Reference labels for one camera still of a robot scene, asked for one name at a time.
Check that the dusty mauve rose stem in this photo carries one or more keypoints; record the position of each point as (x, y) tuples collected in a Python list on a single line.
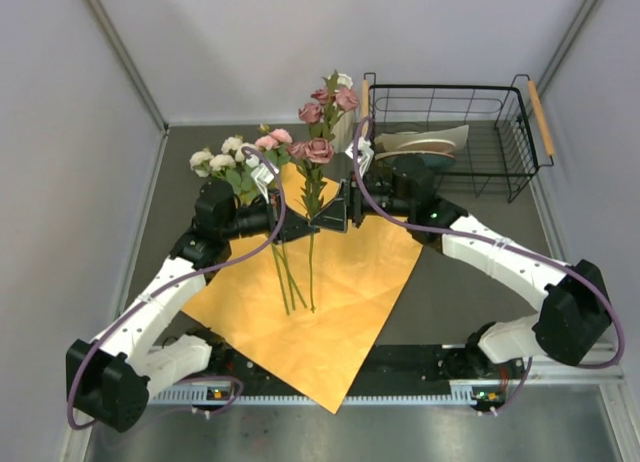
[(312, 155)]

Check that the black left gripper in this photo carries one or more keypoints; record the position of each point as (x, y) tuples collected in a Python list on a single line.
[(293, 226)]

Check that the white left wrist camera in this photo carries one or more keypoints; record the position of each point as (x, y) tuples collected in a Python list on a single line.
[(262, 173)]

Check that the white rose stem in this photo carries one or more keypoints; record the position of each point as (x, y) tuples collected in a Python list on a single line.
[(205, 164), (237, 168)]

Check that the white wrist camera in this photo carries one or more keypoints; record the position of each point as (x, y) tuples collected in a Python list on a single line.
[(361, 151), (262, 173)]

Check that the teal round plate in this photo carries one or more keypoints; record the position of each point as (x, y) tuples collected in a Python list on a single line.
[(438, 162)]

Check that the pink rose stem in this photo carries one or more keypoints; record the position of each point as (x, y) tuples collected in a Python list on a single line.
[(274, 143)]

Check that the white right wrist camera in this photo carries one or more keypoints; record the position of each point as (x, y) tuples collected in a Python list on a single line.
[(361, 151)]

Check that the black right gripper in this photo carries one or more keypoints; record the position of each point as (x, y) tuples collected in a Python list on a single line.
[(334, 216)]

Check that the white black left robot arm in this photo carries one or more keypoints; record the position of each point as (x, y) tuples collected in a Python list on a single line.
[(112, 377)]

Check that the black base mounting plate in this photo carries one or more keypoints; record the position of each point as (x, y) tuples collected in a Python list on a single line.
[(385, 366)]

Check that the beige round plate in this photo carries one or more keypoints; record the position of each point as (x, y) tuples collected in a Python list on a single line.
[(419, 146)]

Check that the grey slotted cable duct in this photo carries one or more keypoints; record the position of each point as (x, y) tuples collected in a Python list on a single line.
[(201, 395)]

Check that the black wire dish basket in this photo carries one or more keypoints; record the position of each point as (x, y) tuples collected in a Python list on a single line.
[(509, 139)]

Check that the white ribbed ceramic vase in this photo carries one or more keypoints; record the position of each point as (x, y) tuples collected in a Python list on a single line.
[(345, 127)]

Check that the orange wrapping paper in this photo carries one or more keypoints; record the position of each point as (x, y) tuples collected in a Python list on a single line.
[(349, 282)]

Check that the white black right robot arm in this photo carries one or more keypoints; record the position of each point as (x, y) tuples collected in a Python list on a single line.
[(569, 315)]

